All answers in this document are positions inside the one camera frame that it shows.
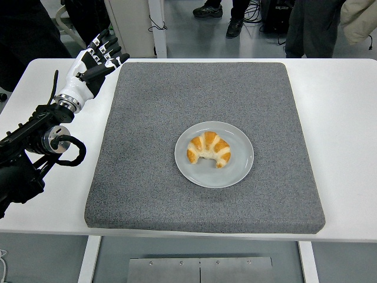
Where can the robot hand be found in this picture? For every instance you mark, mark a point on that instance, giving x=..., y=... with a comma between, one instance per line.
x=73, y=85

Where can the golden croissant bread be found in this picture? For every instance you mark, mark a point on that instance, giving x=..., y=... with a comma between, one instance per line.
x=209, y=141

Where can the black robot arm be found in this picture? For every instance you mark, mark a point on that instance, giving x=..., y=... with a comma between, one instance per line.
x=17, y=177

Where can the grey round plate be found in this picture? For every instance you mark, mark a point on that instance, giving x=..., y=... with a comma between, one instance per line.
x=235, y=174

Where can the grey metal plate with screws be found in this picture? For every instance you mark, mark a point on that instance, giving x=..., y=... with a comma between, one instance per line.
x=176, y=271

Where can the person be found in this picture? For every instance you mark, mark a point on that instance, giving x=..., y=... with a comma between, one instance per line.
x=235, y=11
x=88, y=17
x=312, y=29
x=359, y=23
x=26, y=38

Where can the small black caster wheel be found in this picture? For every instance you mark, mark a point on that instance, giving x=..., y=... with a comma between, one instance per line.
x=3, y=96

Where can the beige cabinet panel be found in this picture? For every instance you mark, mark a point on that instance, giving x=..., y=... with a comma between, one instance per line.
x=132, y=23

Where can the grey speckled mat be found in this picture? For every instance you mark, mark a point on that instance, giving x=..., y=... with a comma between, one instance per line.
x=206, y=88

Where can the white table leg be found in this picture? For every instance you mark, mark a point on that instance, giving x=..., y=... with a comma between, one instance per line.
x=309, y=265
x=88, y=259

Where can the black equipment box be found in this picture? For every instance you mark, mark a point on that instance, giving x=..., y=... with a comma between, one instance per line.
x=277, y=17

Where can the white chair frame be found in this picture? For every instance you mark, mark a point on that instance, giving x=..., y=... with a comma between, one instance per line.
x=66, y=32

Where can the white desk post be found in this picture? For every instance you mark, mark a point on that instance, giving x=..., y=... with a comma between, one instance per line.
x=160, y=44

